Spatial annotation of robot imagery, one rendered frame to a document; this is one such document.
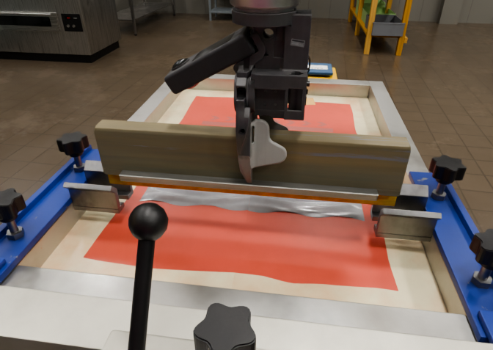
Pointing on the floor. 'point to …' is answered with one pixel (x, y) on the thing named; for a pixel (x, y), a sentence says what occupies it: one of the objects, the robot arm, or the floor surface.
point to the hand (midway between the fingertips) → (246, 165)
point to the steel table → (131, 14)
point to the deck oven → (58, 20)
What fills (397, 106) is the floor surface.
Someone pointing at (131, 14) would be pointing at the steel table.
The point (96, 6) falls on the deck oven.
